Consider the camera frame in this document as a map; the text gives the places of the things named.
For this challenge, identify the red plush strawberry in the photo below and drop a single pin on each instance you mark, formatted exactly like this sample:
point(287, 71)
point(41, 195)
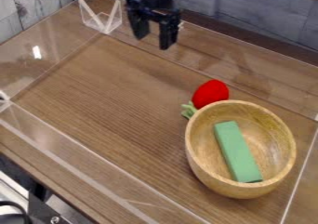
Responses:
point(209, 92)

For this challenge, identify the green rectangular block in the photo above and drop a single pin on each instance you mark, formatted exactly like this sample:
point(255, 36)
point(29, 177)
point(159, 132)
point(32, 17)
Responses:
point(236, 154)

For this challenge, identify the black metal bracket with bolt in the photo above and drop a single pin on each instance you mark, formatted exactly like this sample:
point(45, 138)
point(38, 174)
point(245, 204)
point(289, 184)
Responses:
point(40, 212)

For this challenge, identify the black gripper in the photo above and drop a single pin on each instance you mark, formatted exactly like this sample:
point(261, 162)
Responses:
point(159, 11)

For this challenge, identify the wooden bowl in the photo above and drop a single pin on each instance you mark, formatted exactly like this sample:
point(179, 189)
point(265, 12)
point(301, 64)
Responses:
point(267, 137)

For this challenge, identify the clear acrylic tray enclosure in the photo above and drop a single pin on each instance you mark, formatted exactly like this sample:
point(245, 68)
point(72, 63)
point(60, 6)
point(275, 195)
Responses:
point(90, 117)

